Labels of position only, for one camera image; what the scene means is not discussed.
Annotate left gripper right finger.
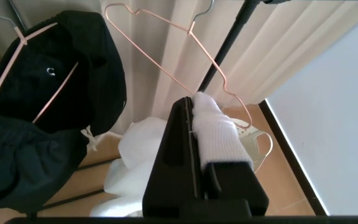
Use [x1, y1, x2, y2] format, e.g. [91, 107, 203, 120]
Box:
[203, 161, 270, 217]

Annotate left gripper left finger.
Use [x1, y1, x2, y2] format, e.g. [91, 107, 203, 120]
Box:
[142, 96, 203, 218]

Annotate white garment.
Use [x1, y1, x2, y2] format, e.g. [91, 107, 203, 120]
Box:
[89, 91, 255, 218]

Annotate pink clothes hanger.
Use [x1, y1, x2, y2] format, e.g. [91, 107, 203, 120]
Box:
[0, 0, 80, 124]
[104, 0, 254, 130]

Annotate black shorts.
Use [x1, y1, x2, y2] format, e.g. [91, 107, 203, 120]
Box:
[0, 10, 127, 215]

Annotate white laundry basket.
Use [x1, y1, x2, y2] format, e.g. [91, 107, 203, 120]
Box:
[231, 118, 274, 174]

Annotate black clothes rack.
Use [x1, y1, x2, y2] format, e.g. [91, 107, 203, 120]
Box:
[26, 0, 358, 218]

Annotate beige curtain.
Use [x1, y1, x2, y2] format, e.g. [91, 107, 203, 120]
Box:
[0, 0, 358, 135]

